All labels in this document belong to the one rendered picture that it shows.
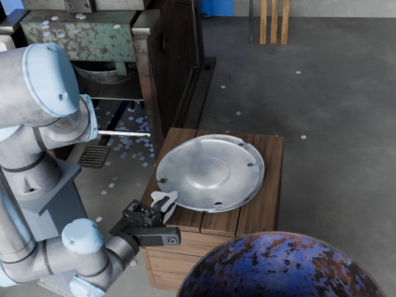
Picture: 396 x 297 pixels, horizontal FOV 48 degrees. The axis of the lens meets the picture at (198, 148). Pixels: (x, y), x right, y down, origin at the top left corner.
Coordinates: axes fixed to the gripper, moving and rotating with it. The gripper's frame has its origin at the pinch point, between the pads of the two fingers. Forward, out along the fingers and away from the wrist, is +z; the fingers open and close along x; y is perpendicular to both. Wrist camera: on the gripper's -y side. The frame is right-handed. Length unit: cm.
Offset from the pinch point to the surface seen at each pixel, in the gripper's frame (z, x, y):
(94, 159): 20, 23, 52
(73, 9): 35, -29, 63
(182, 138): 26.2, 3.5, 15.4
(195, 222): -1.4, 5.3, -6.4
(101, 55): 34, -14, 52
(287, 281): -3.1, 10.7, -33.4
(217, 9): 170, 24, 83
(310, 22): 187, 28, 27
